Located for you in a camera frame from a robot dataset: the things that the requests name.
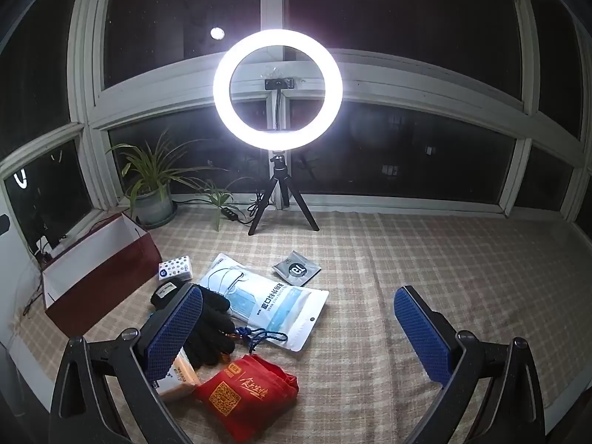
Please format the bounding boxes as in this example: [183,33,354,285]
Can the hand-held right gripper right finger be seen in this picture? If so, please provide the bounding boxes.
[393,285,546,444]

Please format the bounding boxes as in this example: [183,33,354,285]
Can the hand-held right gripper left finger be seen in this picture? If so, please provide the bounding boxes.
[48,282,204,444]

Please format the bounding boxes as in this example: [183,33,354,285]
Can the black knit gloves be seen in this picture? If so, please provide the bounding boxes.
[150,280,236,371]

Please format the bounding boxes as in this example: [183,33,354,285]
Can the dotted tissue pack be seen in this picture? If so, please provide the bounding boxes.
[158,255,194,284]

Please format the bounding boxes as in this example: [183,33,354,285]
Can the orange tissue pack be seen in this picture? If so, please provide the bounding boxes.
[155,347,202,402]

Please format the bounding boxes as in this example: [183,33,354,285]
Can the blue cord with orange beads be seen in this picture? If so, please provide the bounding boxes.
[221,325,288,354]

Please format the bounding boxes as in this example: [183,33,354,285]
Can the red cardboard box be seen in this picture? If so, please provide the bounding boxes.
[41,211,164,339]

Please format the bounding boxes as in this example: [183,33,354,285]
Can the red drawstring pouch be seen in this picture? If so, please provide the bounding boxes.
[194,354,299,442]

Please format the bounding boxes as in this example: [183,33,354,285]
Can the blue face mask package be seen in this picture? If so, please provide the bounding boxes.
[199,253,330,352]

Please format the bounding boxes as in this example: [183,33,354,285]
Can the grey striped sachet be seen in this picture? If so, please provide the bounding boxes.
[272,250,322,287]

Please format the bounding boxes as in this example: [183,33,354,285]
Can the beige checkered blanket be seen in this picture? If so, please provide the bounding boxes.
[9,208,592,444]

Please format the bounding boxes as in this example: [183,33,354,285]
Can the potted spider plant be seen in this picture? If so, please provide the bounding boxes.
[105,129,253,232]

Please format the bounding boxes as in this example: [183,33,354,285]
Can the black tripod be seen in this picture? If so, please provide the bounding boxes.
[248,148,321,236]

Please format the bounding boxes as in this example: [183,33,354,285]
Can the black cable with inline switch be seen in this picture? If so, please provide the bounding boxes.
[171,189,278,223]

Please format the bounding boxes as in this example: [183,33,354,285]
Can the white ring light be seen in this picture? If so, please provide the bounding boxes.
[213,34,344,150]

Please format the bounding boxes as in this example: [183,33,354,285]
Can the ring light on tripod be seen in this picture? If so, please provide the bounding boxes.
[0,0,592,223]

